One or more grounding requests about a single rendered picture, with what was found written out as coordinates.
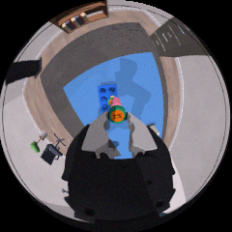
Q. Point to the blue bench mat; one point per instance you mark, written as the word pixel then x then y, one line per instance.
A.
pixel 139 89

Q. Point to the blue tube rack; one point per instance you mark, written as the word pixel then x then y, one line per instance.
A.
pixel 105 95

